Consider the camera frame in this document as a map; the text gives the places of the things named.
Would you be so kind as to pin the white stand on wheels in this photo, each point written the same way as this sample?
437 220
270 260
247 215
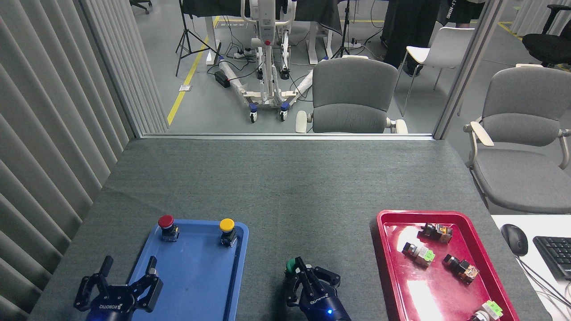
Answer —
266 67

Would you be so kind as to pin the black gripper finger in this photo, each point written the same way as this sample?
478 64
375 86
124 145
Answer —
107 265
152 285
328 278
301 276

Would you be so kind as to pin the person in dark trousers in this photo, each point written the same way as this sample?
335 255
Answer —
408 31

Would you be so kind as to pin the black computer mouse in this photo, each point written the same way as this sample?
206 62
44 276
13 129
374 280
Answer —
515 239

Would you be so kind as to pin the white plastic chair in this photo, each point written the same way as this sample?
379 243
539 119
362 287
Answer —
446 44

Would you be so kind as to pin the black covered table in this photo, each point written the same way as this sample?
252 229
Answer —
223 8

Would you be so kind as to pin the black keyboard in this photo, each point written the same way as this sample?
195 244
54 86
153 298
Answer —
555 256

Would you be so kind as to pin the person in black printed shirt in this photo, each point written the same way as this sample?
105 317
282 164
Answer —
464 11

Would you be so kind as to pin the red plastic tray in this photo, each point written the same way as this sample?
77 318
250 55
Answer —
412 285

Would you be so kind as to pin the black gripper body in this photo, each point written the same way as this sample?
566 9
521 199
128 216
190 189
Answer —
109 307
321 307

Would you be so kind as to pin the red push button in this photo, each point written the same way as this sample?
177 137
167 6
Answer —
166 221

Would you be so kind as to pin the black switch with orange block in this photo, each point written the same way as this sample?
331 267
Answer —
435 232

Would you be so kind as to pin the white desk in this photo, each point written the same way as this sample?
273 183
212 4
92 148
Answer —
535 285

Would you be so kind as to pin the black light stand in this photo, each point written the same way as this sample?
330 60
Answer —
344 31

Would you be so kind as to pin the black switch with amber block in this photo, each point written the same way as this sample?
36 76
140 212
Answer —
461 269

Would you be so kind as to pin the white power strip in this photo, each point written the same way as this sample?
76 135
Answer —
241 54

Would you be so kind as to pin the grey switch with green block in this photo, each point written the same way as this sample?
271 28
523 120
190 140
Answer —
419 254

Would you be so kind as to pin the black tripod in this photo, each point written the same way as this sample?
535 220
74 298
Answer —
184 40

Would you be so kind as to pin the black office chair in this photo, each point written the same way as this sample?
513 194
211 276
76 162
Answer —
546 44

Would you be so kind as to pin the silver post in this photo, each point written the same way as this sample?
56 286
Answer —
473 62

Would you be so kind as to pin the yellow push button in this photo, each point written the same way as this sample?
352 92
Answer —
227 224

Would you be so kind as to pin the blue plastic tray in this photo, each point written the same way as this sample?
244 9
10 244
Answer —
200 276

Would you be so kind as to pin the green push button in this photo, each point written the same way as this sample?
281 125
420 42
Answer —
291 266

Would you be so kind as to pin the white switch with green block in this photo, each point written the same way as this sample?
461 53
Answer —
488 310

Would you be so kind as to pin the black power adapter box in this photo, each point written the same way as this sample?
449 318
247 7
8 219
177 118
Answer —
221 79

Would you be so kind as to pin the grey ribbed partition panel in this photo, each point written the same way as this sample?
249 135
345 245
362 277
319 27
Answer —
44 133

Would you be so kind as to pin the grey chair with white armrests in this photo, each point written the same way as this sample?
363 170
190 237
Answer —
352 89
522 169

